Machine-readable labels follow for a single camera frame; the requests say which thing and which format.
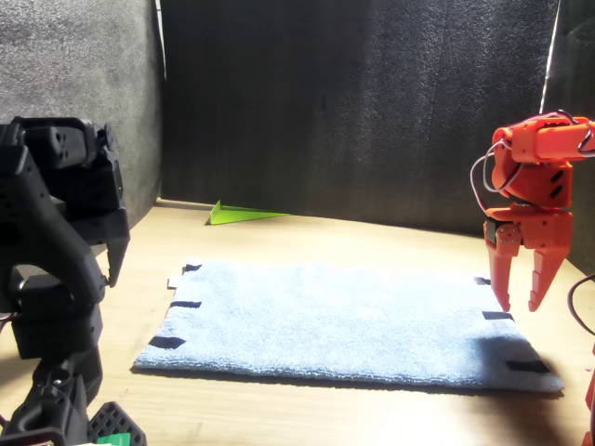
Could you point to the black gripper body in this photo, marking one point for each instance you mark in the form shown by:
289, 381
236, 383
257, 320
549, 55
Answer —
97, 204

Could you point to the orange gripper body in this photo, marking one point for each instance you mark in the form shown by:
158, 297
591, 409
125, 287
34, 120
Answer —
546, 227

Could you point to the light blue towel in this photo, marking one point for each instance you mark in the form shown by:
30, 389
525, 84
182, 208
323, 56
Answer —
334, 325

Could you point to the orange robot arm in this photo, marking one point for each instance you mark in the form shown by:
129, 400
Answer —
548, 135

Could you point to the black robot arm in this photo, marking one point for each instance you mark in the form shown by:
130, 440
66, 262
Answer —
42, 232

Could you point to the green plastic wedge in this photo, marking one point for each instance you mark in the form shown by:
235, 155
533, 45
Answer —
232, 216

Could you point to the grey foam panel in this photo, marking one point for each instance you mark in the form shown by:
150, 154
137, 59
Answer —
70, 60
325, 116
576, 56

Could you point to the green table clamp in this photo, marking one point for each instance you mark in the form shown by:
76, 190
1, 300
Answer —
114, 439

